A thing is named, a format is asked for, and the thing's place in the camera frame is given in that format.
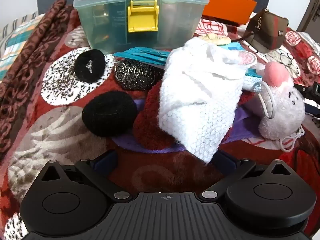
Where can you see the orange cardboard box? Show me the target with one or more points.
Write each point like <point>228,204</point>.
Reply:
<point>232,12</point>

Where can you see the white knitted cloth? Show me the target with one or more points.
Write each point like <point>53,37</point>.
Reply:
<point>200,100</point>

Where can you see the plaid pillow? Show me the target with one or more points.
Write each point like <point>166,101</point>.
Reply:
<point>15,42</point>

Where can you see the grey door frame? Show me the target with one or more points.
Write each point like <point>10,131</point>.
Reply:
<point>308,10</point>

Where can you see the black hair bun donut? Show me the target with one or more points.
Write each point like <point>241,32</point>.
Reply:
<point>110,115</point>

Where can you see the teal foil packet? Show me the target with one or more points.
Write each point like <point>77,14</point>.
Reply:
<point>145,55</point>

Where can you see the brown patterned blanket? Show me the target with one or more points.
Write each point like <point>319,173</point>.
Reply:
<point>30,67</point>

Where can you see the dark bottle navy cap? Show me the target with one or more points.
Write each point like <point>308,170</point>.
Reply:
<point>118,12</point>

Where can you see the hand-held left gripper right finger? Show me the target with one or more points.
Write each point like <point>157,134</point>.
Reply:
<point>226,162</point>

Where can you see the clear storage box yellow latch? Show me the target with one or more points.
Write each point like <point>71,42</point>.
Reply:
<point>105,25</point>

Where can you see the steel wool scourer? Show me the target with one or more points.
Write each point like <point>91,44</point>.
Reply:
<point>135,75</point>

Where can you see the red printed blanket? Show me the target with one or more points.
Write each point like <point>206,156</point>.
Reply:
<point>175,170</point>

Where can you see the brown handbag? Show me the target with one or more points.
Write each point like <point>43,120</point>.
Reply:
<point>265,35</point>

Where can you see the black hair scrunchie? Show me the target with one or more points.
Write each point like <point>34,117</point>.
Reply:
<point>97,62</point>

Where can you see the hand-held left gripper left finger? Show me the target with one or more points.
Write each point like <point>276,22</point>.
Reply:
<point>103,162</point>

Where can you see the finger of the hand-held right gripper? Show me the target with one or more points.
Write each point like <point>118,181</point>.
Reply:
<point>311,110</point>
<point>300,89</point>

